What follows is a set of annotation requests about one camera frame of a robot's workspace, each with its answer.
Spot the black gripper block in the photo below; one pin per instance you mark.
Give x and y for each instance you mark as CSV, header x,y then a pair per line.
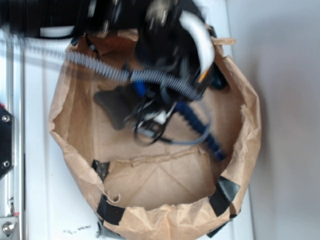
x,y
175,43

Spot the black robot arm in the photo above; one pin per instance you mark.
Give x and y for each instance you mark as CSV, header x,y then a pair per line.
x,y
104,34

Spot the dark green oblong object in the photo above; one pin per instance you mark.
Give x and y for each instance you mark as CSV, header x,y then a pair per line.
x,y
217,79

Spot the crumpled brown paper bag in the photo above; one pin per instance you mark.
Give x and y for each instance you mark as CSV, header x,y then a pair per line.
x,y
164,188

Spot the black tape strip right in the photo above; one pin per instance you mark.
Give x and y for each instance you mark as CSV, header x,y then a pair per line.
x,y
225,192

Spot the black tape strip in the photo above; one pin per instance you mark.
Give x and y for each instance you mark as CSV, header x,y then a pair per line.
x,y
110,213
225,192

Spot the black tape strip left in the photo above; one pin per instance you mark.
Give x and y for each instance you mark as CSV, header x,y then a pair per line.
x,y
110,213

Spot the aluminium frame rail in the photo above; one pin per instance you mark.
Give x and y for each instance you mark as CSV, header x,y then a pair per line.
x,y
12,136

